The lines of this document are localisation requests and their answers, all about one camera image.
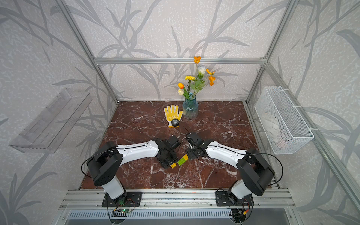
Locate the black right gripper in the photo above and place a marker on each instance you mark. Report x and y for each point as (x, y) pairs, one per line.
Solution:
(190, 155)

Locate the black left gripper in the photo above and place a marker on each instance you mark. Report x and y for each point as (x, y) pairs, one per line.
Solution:
(174, 153)

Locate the long green lego brick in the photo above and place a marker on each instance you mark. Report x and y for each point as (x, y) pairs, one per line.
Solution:
(181, 161)

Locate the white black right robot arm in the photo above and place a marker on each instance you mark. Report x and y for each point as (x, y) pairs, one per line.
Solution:
(256, 173)

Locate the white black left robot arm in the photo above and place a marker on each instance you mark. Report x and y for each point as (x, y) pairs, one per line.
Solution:
(104, 164)

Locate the yellow white work glove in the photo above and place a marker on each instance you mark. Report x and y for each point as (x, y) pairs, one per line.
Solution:
(172, 112)

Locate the blue glass vase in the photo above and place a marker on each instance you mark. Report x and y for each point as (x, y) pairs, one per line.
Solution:
(190, 108)

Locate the artificial flower bouquet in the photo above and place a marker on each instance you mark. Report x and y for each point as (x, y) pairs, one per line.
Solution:
(202, 78)

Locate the right controller circuit board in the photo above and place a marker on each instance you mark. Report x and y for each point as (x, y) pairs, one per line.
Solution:
(238, 212)

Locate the white cloth in basket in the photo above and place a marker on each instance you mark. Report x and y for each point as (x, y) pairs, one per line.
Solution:
(271, 125)

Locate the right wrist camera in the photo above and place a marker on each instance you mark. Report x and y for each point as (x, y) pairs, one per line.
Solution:
(194, 139)

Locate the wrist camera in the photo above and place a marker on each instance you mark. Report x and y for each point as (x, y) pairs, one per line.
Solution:
(194, 139)
(172, 142)

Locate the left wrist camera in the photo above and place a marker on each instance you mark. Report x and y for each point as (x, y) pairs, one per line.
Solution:
(172, 142)

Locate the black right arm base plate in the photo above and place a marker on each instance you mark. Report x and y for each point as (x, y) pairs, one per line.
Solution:
(226, 198)

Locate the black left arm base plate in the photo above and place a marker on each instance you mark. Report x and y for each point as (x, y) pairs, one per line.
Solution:
(128, 199)

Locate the white wire mesh basket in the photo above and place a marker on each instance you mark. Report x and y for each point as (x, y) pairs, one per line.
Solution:
(294, 131)

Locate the aluminium front rail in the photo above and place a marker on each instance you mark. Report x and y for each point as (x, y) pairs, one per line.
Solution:
(92, 199)

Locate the clear acrylic wall shelf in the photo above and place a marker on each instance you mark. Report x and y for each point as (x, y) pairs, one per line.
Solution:
(49, 129)

